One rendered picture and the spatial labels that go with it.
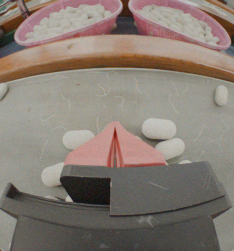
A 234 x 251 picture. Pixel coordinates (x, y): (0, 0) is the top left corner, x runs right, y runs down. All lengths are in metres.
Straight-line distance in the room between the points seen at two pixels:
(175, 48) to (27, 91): 0.23
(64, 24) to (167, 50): 0.24
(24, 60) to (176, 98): 0.24
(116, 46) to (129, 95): 0.07
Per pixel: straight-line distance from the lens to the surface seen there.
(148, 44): 0.20
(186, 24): 0.39
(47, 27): 0.38
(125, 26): 0.43
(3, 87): 0.25
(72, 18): 0.36
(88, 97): 0.17
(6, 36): 0.63
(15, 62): 0.26
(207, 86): 0.23
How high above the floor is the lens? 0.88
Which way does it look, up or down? 72 degrees down
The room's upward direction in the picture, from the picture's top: 4 degrees counter-clockwise
